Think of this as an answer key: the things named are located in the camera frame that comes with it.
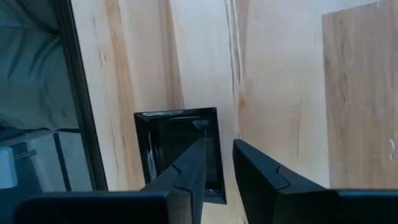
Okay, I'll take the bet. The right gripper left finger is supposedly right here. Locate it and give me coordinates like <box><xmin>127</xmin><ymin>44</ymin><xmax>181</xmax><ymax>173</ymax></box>
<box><xmin>14</xmin><ymin>136</ymin><xmax>208</xmax><ymax>224</ymax></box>

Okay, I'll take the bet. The black square footed plate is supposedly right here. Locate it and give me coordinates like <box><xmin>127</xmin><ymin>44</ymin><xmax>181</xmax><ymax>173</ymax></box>
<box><xmin>133</xmin><ymin>107</ymin><xmax>228</xmax><ymax>205</ymax></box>

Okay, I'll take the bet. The silver frame bracket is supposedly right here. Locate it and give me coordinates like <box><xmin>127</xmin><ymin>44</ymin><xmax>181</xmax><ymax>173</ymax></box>
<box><xmin>0</xmin><ymin>146</ymin><xmax>19</xmax><ymax>190</ymax></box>

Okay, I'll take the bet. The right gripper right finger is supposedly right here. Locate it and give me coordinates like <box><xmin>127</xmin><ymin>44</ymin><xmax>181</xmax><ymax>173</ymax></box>
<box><xmin>233</xmin><ymin>139</ymin><xmax>398</xmax><ymax>224</ymax></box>

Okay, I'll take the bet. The black aluminium table frame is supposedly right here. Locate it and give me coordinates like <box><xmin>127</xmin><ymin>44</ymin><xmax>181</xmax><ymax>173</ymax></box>
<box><xmin>54</xmin><ymin>0</ymin><xmax>109</xmax><ymax>192</ymax></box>

